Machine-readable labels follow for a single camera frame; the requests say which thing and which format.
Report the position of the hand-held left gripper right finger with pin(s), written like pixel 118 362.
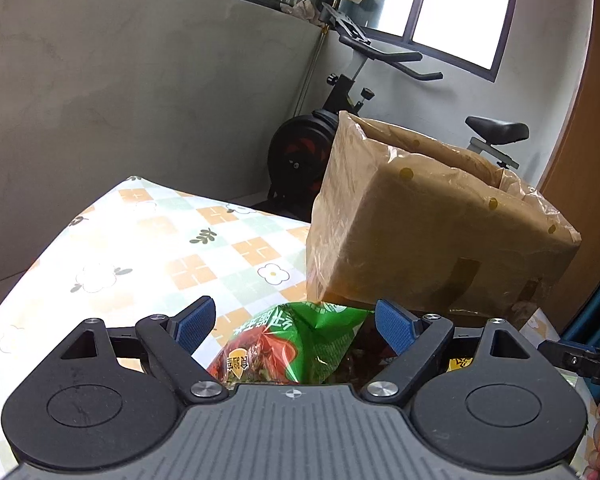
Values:
pixel 394 327

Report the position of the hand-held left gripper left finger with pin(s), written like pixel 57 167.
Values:
pixel 196 322

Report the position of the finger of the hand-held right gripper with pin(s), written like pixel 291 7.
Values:
pixel 567 357

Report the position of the yellow snack packet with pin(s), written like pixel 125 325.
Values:
pixel 461 363

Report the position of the green snack bag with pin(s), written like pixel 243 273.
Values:
pixel 290 345

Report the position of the taped cardboard box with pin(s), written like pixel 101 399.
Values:
pixel 430 230

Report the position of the blue object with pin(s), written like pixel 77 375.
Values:
pixel 597 305

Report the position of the floral checkered tablecloth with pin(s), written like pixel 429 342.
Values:
pixel 130 240

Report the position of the wooden board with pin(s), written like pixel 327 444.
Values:
pixel 587 160

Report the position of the black exercise bike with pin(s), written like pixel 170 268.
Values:
pixel 305 145

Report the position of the crumpled beige cloth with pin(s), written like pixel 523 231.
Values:
pixel 302 10

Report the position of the thin wall pipe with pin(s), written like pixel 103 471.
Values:
pixel 310 65

